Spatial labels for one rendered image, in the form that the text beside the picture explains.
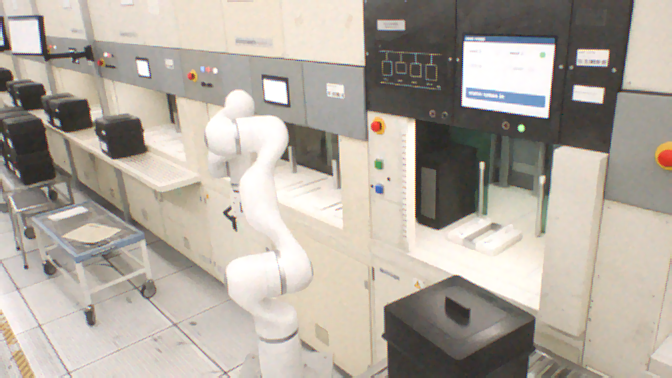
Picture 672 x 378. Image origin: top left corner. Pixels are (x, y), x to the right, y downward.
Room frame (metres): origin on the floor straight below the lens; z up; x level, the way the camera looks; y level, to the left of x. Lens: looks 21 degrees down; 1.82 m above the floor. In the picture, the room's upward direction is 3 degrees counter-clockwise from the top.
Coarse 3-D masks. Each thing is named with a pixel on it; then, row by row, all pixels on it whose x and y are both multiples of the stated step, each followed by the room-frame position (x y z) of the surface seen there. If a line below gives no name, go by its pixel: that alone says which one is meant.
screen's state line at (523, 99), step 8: (472, 88) 1.57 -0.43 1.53; (480, 88) 1.55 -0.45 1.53; (472, 96) 1.57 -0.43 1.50; (480, 96) 1.55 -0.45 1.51; (488, 96) 1.53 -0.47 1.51; (496, 96) 1.51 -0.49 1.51; (504, 96) 1.49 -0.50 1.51; (512, 96) 1.47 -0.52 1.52; (520, 96) 1.45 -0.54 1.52; (528, 96) 1.43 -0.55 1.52; (536, 96) 1.42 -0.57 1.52; (544, 96) 1.40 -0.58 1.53; (520, 104) 1.45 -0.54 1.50; (528, 104) 1.43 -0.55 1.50; (536, 104) 1.42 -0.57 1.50; (544, 104) 1.40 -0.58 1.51
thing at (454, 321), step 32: (448, 288) 1.29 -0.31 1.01; (480, 288) 1.28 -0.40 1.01; (384, 320) 1.21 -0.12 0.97; (416, 320) 1.15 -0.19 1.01; (448, 320) 1.14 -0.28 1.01; (480, 320) 1.13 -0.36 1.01; (512, 320) 1.12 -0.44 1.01; (416, 352) 1.10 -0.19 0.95; (448, 352) 1.01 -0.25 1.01; (480, 352) 1.02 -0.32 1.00; (512, 352) 1.08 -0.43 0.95
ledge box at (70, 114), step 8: (72, 96) 4.71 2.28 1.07; (56, 104) 4.47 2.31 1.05; (64, 104) 4.46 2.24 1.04; (72, 104) 4.50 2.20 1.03; (80, 104) 4.55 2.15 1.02; (88, 104) 4.60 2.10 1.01; (56, 112) 4.45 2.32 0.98; (64, 112) 4.45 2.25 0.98; (72, 112) 4.48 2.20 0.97; (80, 112) 4.53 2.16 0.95; (88, 112) 4.58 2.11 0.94; (56, 120) 4.54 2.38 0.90; (64, 120) 4.44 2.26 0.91; (72, 120) 4.48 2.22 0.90; (80, 120) 4.53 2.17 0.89; (88, 120) 4.57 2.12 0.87; (64, 128) 4.44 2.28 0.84; (72, 128) 4.48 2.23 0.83; (80, 128) 4.52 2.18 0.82; (88, 128) 4.57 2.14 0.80
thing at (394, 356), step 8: (392, 352) 1.20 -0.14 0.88; (400, 352) 1.17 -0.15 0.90; (392, 360) 1.20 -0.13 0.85; (400, 360) 1.17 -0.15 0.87; (408, 360) 1.14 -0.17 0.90; (520, 360) 1.11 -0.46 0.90; (528, 360) 1.13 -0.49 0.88; (392, 368) 1.20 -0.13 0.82; (400, 368) 1.17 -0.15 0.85; (408, 368) 1.14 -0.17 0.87; (416, 368) 1.11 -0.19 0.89; (512, 368) 1.10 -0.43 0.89; (520, 368) 1.11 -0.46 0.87; (528, 368) 1.13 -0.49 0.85; (392, 376) 1.20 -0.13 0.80; (400, 376) 1.17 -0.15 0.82; (408, 376) 1.14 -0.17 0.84; (416, 376) 1.11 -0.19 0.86; (424, 376) 1.08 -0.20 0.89; (496, 376) 1.06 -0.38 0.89; (504, 376) 1.08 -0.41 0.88; (512, 376) 1.10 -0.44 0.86; (520, 376) 1.11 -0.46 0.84
